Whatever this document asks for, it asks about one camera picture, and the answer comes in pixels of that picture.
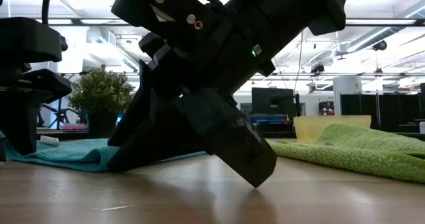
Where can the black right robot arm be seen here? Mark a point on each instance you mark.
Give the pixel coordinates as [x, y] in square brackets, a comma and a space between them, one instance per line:
[308, 8]

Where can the black ceiling spotlight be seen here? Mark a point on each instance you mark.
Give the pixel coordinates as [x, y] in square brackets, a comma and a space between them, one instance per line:
[317, 68]
[380, 46]

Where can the yellow plastic basket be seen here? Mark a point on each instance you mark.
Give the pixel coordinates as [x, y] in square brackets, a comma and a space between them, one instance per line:
[308, 127]

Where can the blue storage bin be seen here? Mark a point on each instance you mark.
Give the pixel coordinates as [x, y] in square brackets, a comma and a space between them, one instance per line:
[265, 119]

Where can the white pillar cabinet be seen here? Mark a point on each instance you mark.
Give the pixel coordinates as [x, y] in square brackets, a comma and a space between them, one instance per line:
[347, 97]

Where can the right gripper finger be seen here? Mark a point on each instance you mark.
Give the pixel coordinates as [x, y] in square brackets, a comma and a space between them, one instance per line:
[232, 144]
[142, 134]

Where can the black overhead light bar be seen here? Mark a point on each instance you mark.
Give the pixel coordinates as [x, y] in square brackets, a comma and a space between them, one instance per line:
[382, 22]

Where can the black office partition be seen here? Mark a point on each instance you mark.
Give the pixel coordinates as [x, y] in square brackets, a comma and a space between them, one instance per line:
[388, 111]

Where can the background black robot arm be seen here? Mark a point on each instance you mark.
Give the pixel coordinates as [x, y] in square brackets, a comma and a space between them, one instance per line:
[61, 116]

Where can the black computer monitor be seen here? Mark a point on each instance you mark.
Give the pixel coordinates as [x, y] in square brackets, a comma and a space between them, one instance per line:
[272, 101]

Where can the pink flat object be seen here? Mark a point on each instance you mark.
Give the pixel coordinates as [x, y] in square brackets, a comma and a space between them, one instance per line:
[73, 128]

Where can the green microfiber towel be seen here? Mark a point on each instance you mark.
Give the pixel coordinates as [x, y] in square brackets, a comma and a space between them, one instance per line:
[358, 147]

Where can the green potted plant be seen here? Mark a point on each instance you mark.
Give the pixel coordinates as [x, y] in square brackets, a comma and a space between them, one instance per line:
[99, 91]

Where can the small white box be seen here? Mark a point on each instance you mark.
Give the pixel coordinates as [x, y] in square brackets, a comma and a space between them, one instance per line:
[422, 127]

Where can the blue microfiber towel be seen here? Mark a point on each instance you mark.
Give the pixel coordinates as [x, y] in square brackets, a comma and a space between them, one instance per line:
[76, 152]

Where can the black aluminium table frame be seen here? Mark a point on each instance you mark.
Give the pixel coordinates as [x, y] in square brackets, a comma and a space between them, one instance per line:
[66, 135]

